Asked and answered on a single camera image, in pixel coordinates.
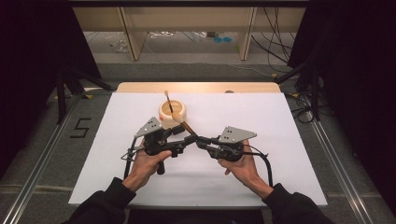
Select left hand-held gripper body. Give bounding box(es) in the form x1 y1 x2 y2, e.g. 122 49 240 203
134 117 186 175

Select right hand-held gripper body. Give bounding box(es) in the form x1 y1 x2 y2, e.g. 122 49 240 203
207 125 258 163

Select cream ringed brush holder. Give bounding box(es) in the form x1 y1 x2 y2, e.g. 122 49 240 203
158 99 188 131

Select thin dark-handled makeup brush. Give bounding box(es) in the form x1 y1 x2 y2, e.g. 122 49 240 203
163 90 175 114

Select person's right hand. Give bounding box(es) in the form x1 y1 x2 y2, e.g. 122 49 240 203
217 139 263 188

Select person's left hand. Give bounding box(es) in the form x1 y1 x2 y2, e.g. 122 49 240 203
122 141 173 193

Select white table sheet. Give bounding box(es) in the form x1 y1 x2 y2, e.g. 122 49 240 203
68 91 329 208

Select black tripod stand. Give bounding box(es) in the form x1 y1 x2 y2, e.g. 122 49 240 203
55 64 117 126
273 55 322 122

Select clear plastic wrap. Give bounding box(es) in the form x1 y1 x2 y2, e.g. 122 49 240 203
107 37 129 53

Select beige wooden desk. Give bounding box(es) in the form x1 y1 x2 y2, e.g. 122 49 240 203
72 6 306 63

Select black curtain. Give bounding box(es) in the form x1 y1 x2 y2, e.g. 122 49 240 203
0 3 102 178
288 3 396 216

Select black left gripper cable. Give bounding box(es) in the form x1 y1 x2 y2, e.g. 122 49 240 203
120 138 138 181

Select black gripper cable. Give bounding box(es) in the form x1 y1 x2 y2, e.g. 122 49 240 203
120 138 138 181
244 144 275 189

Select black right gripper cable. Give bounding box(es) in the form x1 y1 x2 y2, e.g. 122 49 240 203
244 144 275 189

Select black floor cables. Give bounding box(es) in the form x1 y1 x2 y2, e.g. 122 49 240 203
288 92 316 124

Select white cable pile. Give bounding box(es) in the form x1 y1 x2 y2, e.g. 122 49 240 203
148 30 176 40

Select aluminium floor rail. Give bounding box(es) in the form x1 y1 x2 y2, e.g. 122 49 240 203
0 95 82 224
310 119 375 224

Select black socket cables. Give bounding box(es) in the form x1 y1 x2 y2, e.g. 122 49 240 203
250 7 297 64

